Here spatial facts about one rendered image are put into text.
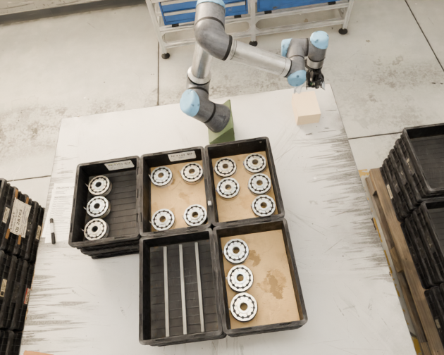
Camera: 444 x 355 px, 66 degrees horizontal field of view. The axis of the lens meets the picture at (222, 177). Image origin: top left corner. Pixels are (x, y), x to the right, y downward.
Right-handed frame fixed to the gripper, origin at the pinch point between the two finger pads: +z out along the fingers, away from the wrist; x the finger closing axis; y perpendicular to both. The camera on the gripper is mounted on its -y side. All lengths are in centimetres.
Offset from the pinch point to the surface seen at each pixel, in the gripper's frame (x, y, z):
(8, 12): -260, -225, 78
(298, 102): -3.9, -1.0, 9.7
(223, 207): -49, 57, 4
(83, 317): -115, 95, 17
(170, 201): -73, 51, 4
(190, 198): -64, 51, 4
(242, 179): -39, 44, 4
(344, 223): 5, 67, 17
